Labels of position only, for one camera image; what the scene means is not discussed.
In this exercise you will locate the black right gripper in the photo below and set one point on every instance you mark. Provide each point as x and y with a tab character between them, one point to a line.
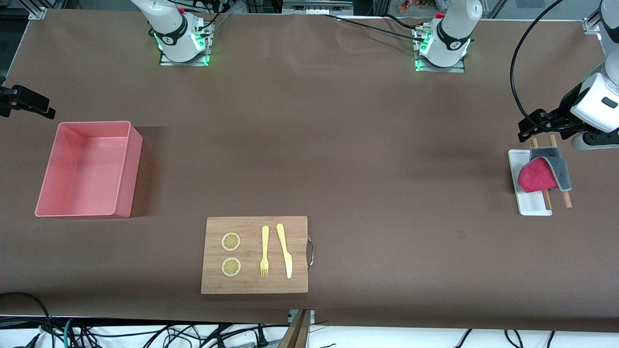
19	101

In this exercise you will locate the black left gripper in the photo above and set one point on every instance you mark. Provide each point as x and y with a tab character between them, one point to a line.
565	113

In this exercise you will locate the red and grey cloth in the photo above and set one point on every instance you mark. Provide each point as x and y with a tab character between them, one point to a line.
534	176

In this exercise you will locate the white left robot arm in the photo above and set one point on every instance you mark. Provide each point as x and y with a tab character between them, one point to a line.
452	34

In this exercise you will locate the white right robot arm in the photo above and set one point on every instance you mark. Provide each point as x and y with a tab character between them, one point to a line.
171	29

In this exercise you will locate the brown wooden chopstick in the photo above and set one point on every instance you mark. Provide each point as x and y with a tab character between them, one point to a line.
548	199
567	199

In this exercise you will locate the white rectangular tray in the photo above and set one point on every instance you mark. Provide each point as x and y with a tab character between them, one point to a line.
532	203

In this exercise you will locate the pink plastic bin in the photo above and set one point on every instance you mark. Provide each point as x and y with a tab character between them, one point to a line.
87	169

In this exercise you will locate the lemon slice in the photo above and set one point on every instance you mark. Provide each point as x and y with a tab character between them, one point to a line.
231	241
231	267

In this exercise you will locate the yellow fork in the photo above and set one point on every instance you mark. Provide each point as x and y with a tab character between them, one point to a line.
265	241

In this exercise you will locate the wooden cutting board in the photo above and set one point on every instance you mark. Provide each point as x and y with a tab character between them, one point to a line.
251	285

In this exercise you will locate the yellow knife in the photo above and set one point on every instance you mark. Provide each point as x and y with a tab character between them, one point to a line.
285	251

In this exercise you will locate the wooden beam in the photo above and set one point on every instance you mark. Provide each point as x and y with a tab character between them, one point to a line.
296	333

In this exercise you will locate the aluminium frame profile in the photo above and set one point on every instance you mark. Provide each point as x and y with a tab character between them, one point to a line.
591	26
36	10

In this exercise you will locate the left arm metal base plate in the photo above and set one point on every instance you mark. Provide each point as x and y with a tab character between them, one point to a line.
440	69

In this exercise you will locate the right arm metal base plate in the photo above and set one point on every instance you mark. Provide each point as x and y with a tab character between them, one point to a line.
184	63

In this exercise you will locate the small metal bracket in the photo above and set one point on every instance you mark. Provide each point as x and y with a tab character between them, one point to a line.
312	314

